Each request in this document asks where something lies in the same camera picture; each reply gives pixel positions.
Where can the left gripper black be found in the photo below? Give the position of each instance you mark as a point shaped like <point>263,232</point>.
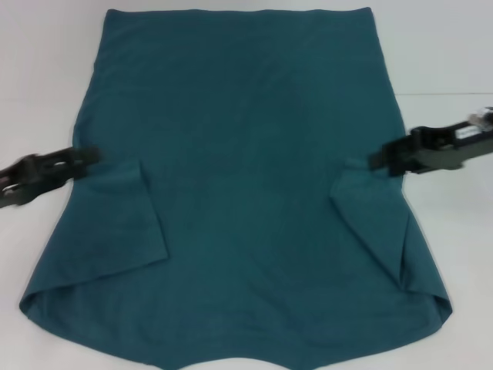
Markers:
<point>19,189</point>

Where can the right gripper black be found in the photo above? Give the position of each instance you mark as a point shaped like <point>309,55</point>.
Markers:
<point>443,154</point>

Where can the blue t-shirt with white print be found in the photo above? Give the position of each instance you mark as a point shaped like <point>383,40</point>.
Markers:
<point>239,192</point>

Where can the right gripper silver knob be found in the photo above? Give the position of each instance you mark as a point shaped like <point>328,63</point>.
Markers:
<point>479,116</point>

